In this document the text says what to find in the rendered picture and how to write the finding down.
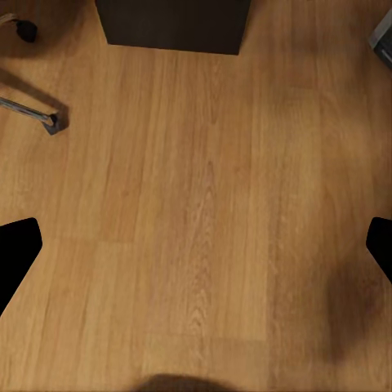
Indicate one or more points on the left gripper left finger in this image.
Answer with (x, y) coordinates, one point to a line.
(20, 244)

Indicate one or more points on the swivel chair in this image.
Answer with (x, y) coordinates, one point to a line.
(27, 30)

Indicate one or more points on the cabinet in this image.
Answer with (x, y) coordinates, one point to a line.
(210, 26)

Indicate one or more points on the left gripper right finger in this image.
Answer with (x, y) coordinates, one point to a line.
(379, 243)

